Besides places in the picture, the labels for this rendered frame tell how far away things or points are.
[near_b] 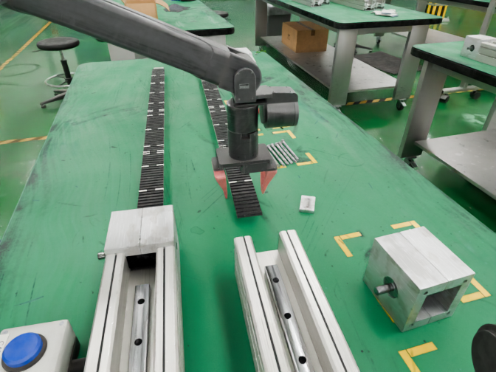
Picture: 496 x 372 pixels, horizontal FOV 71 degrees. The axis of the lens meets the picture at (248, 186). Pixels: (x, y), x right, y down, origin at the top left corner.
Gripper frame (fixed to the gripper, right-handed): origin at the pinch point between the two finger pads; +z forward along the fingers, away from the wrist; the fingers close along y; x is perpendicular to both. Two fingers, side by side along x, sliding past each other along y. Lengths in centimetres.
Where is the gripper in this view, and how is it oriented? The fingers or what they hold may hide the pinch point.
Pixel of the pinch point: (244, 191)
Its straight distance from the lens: 72.6
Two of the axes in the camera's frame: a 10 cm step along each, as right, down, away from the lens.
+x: -1.9, -5.6, 8.1
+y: 9.8, -1.2, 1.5
